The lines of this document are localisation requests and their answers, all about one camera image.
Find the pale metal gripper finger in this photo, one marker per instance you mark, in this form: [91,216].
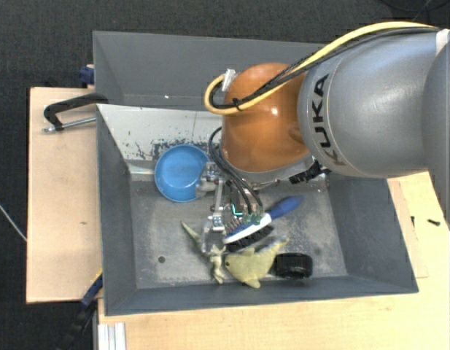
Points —
[219,237]
[206,237]

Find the yellow-green toy lizard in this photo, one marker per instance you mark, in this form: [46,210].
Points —
[217,264]

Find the grey metal bin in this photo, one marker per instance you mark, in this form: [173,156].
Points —
[166,232]

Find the yellow-green toy shark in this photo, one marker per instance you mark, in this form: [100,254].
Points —
[251,266]

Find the blue and white brush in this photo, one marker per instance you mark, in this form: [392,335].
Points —
[287,206]

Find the blue bowl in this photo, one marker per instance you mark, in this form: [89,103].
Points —
[177,173]

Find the black toy wheel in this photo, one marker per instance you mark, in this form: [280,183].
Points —
[294,265]

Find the small black screw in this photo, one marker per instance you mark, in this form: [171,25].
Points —
[434,222]

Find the black cylinder on white bracket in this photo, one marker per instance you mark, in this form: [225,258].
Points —
[305,175]

